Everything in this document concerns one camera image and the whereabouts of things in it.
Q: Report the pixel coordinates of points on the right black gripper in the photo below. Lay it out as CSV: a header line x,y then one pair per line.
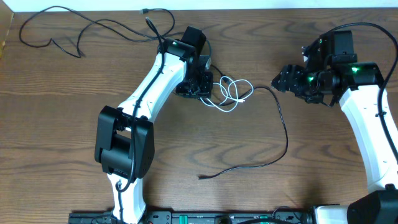
x,y
290,75

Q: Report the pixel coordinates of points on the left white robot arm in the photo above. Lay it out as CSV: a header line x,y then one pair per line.
x,y
125,135

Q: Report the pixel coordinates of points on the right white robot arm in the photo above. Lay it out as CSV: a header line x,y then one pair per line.
x,y
332,68

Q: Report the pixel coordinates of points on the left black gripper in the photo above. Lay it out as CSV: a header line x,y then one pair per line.
x,y
205,91

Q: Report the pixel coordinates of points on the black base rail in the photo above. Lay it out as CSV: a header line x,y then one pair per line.
x,y
167,217

